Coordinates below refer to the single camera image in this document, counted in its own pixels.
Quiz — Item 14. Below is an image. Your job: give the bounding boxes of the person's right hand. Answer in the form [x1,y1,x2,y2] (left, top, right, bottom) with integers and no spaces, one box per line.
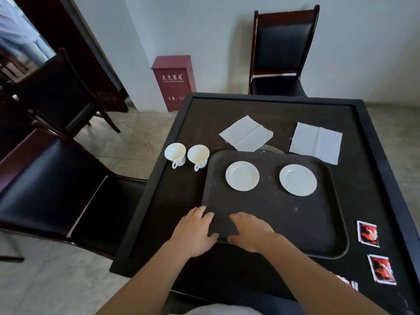
[227,212,278,254]

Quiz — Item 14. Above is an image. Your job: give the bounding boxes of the person's left hand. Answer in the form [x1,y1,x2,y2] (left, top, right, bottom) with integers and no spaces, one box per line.
[167,206,219,258]

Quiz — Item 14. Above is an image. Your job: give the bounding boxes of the dark brown serving tray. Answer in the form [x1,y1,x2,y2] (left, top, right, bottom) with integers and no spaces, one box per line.
[201,150,349,260]

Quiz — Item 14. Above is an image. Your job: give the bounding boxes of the person's right forearm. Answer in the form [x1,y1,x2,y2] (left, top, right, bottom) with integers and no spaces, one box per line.
[259,233,392,315]

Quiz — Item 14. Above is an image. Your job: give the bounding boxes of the person's left forearm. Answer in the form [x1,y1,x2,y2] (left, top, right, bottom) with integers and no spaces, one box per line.
[95,240,195,315]

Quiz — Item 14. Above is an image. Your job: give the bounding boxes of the black square game table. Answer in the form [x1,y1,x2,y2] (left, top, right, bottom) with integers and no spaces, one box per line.
[110,92,420,315]

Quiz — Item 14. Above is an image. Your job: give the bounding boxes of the white round saucer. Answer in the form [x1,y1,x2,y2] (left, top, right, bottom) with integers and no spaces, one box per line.
[225,161,260,192]
[279,164,318,197]

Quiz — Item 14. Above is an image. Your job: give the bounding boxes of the person's white garment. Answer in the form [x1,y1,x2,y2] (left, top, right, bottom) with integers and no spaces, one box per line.
[169,303,263,315]

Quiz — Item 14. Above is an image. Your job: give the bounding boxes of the white paper napkin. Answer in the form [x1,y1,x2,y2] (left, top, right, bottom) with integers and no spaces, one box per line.
[219,115,274,152]
[289,122,343,166]

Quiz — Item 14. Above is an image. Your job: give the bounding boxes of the round table control panel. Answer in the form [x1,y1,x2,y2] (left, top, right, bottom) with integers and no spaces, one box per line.
[254,145,285,155]

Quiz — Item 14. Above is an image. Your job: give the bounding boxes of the red picture card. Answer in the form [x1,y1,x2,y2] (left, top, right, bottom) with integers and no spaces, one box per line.
[357,220,380,248]
[331,272,359,292]
[367,254,397,286]

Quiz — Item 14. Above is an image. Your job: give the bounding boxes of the red fire extinguisher cabinet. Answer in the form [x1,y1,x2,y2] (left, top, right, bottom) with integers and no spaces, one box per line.
[151,55,197,112]

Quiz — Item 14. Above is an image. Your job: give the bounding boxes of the black padded wooden chair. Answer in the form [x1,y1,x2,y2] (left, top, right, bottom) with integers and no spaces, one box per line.
[13,47,121,139]
[0,128,149,263]
[248,5,320,97]

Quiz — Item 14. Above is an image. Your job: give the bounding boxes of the dark wooden door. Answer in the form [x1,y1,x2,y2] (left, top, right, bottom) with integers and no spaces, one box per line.
[11,0,129,113]

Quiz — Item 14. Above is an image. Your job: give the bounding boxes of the white teacup with handle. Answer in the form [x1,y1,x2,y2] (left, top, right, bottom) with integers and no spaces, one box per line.
[187,145,210,172]
[164,143,186,170]

